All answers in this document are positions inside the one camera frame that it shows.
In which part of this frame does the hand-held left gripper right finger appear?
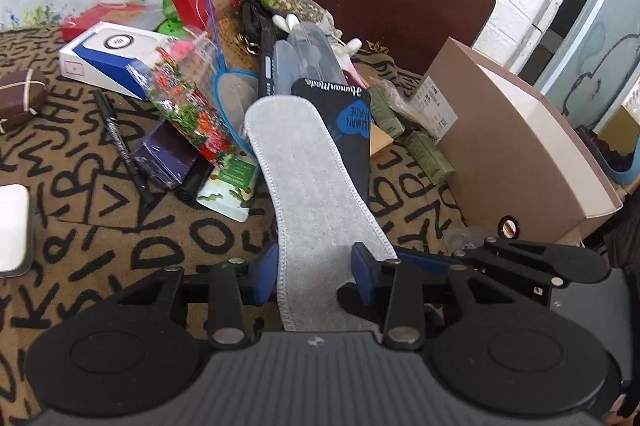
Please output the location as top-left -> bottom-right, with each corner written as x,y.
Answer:
340,242 -> 506,350

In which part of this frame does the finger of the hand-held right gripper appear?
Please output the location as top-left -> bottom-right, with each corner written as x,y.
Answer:
397,248 -> 548,304
482,235 -> 611,289

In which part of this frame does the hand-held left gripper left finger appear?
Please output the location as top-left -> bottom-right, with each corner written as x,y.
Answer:
117,245 -> 279,350

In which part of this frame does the grey fabric insole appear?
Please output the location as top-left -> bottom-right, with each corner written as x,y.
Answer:
243,95 -> 399,333

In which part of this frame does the brown cardboard box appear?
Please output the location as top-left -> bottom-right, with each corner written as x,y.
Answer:
422,37 -> 624,248

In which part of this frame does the small clear plastic bag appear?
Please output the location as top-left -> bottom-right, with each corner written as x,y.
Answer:
442,226 -> 489,258

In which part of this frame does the green and white packet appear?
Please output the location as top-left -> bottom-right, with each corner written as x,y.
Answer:
196,153 -> 260,223

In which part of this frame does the olive green packet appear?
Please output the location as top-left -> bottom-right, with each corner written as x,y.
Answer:
404,131 -> 456,186
372,83 -> 406,140

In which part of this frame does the blue plastic basin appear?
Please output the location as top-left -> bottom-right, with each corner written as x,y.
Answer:
575,126 -> 640,188

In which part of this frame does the black cylinder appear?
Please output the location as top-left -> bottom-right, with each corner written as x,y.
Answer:
176,161 -> 217,203

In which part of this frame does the black case with blue heart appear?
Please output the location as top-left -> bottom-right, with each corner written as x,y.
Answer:
291,77 -> 374,228

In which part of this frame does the small brown cardboard piece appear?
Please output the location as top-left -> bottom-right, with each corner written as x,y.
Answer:
369,126 -> 394,158

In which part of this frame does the brown letter print tablecloth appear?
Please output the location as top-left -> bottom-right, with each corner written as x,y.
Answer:
0,23 -> 482,413

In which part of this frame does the clear wrapped packet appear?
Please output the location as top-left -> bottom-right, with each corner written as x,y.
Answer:
385,78 -> 437,133

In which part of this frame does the dark purple packet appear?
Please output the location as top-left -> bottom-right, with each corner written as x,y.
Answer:
132,118 -> 202,192

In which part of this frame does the colourful floral plastic packet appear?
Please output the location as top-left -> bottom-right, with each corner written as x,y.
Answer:
127,31 -> 237,168

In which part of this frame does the black marker pen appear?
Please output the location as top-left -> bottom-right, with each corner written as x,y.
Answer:
94,89 -> 155,206

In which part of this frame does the black pen shaped device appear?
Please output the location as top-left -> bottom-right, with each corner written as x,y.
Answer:
256,18 -> 279,100

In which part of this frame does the clear plastic case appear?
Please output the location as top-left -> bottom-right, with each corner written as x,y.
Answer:
272,23 -> 351,98

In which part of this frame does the sliding glass door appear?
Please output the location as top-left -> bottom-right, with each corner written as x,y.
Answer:
505,0 -> 640,133

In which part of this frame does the pink fluffy item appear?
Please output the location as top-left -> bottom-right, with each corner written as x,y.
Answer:
160,38 -> 202,63

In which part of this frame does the white flat device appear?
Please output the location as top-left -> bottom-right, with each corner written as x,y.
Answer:
0,184 -> 35,278

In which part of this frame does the green plastic toy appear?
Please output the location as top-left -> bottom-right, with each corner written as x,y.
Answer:
157,0 -> 192,38

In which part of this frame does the grey speckled plush toy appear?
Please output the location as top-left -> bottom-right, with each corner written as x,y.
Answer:
251,0 -> 363,58

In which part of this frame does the white and blue box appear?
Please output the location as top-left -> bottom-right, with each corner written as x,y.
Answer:
58,21 -> 187,102

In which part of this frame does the blue mesh fly swatter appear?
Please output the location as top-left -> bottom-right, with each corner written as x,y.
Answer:
192,0 -> 262,158

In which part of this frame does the red gift bag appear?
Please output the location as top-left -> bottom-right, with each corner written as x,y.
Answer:
169,0 -> 242,33

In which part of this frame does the brown wrapped soap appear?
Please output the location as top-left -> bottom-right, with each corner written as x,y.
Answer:
0,68 -> 50,135

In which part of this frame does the flat red box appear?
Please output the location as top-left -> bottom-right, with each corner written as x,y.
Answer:
60,2 -> 149,42

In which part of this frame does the black strap with keys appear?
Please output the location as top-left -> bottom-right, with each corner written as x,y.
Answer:
239,0 -> 264,55

